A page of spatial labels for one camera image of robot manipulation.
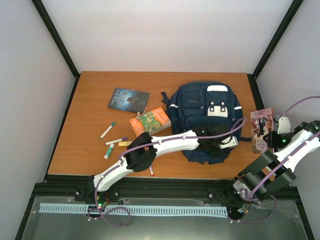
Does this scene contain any black frame post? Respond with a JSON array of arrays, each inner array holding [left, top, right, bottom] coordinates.
[[252, 0, 304, 80], [31, 0, 80, 79]]

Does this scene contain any left black frame post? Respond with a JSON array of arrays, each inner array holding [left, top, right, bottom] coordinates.
[[31, 0, 80, 79]]

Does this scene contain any green white glue stick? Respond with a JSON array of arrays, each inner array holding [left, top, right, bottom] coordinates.
[[104, 143, 115, 160]]

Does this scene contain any orange green thick paperback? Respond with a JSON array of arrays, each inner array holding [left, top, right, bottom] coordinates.
[[129, 107, 171, 137]]

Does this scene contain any teal capped white marker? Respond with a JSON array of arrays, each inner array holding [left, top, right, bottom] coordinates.
[[100, 121, 116, 139]]

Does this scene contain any pink illustrated paperback book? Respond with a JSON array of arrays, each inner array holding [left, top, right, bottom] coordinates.
[[250, 107, 274, 154]]

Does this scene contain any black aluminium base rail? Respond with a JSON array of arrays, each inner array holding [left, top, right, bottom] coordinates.
[[32, 174, 300, 208]]

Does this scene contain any yellow highlighter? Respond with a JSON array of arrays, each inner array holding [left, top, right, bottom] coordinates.
[[118, 141, 132, 147]]

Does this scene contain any red marker pen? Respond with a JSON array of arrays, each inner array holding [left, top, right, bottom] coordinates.
[[149, 166, 155, 177]]

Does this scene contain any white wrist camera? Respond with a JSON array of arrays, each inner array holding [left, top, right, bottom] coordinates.
[[277, 116, 291, 135], [219, 136, 239, 149]]

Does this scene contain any purple capped white marker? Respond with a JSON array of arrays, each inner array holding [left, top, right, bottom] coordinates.
[[105, 137, 128, 146]]

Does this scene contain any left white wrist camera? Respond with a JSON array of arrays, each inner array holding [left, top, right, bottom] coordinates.
[[219, 136, 239, 149]]

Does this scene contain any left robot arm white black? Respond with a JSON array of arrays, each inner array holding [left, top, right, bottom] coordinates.
[[86, 124, 239, 202]]

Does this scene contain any right black frame post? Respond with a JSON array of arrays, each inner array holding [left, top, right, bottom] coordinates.
[[252, 0, 304, 80]]

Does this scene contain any navy blue student backpack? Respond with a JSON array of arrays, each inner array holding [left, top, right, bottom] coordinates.
[[161, 81, 244, 165]]

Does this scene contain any dark blue fantasy book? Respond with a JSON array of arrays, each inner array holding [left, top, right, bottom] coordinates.
[[108, 87, 150, 113]]

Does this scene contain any light blue slotted cable duct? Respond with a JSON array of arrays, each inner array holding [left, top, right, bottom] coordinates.
[[38, 203, 228, 218]]

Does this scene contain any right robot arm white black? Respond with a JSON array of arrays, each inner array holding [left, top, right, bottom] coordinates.
[[228, 120, 320, 201]]

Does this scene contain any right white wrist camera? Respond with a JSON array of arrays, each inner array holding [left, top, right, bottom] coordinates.
[[277, 116, 291, 135]]

